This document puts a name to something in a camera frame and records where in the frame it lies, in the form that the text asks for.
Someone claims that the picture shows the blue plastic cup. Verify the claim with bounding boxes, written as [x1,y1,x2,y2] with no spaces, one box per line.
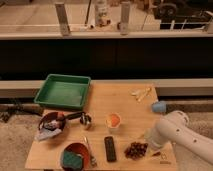
[151,101,166,113]

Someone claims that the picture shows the dark red grape bunch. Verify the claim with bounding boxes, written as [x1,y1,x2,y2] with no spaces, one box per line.
[124,142,148,160]

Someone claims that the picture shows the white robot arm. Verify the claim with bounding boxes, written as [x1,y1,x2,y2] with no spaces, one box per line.
[144,111,213,165]

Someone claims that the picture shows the pale yellow wooden pieces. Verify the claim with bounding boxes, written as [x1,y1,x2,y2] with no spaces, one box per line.
[131,87,151,102]

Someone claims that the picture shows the orange-filled white cup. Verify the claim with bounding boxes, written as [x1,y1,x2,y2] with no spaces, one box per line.
[106,113,121,131]

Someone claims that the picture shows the small metal cup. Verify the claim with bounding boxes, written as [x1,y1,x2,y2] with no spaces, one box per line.
[80,114,91,130]

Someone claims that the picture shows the green plastic tray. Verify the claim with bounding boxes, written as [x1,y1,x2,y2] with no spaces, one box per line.
[34,74,91,110]

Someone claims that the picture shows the black remote control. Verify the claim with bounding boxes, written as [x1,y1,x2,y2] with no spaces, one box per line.
[104,136,117,162]

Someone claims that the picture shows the red bowl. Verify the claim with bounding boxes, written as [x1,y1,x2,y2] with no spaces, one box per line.
[60,143,89,171]

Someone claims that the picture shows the metal spoon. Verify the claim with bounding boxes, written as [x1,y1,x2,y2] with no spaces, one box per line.
[84,136,97,167]

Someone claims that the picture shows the white crumpled cloth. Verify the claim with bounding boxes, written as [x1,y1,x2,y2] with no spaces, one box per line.
[35,128,62,141]

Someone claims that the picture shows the green sponge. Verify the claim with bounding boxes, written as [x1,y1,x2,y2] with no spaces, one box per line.
[62,151,83,171]

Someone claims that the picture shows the right grey metal post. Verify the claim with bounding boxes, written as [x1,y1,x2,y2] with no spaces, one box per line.
[120,1,130,35]

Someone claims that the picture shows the grey metal post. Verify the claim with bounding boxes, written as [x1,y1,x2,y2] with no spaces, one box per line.
[55,2,70,36]
[120,1,130,35]

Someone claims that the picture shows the left grey metal post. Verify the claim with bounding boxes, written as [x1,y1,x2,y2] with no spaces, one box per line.
[55,2,70,36]

